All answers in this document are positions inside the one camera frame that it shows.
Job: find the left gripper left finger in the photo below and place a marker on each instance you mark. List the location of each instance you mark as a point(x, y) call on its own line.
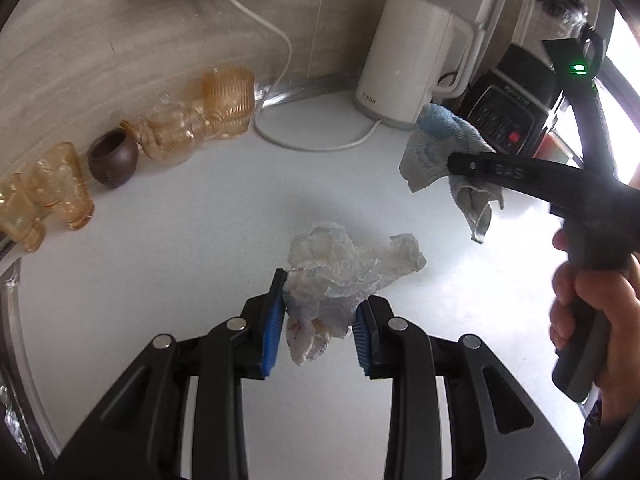
point(135, 431)

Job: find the amber glass teapot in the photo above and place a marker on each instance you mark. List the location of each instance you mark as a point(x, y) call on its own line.
point(169, 133)

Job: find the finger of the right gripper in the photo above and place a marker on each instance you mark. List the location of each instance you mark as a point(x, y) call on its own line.
point(534, 177)

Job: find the red black blender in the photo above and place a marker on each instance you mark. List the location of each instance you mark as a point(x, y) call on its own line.
point(512, 105)

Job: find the person right hand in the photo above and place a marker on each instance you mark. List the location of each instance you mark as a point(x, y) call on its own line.
point(616, 294)

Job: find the white electric kettle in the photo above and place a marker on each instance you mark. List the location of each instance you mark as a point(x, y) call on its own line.
point(406, 58)

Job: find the ribbed amber glass cup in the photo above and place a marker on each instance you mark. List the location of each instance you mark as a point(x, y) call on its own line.
point(228, 100)

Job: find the dark brown round pot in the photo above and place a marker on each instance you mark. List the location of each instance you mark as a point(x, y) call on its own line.
point(113, 158)

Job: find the white tissue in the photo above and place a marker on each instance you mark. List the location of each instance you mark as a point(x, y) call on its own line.
point(330, 276)

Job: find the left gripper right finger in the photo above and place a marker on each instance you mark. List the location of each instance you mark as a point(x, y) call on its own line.
point(496, 429)

